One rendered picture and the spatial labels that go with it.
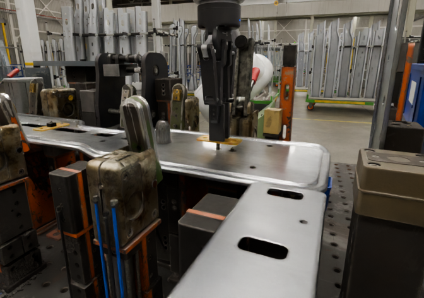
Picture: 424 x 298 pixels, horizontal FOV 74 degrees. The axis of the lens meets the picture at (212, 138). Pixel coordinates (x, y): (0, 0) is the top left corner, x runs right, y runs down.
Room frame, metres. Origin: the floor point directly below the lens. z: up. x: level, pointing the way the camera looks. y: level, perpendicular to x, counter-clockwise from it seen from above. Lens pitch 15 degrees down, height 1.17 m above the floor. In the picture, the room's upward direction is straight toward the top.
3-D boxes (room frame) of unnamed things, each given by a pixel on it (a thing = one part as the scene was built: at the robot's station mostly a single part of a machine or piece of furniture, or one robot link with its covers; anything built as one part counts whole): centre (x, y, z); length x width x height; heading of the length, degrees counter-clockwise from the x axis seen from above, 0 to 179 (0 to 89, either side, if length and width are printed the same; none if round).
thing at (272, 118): (0.61, -0.13, 0.88); 0.04 x 0.04 x 0.36; 66
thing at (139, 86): (0.87, 0.24, 0.94); 0.18 x 0.13 x 0.49; 66
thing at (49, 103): (0.93, 0.50, 0.89); 0.13 x 0.11 x 0.38; 156
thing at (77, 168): (0.45, 0.23, 0.84); 0.11 x 0.08 x 0.29; 156
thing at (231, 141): (0.53, -0.01, 1.02); 0.08 x 0.04 x 0.01; 66
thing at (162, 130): (0.58, 0.10, 1.02); 0.03 x 0.03 x 0.07
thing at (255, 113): (0.68, -0.08, 0.88); 0.07 x 0.06 x 0.35; 156
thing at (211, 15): (0.53, -0.01, 1.21); 0.08 x 0.07 x 0.09; 156
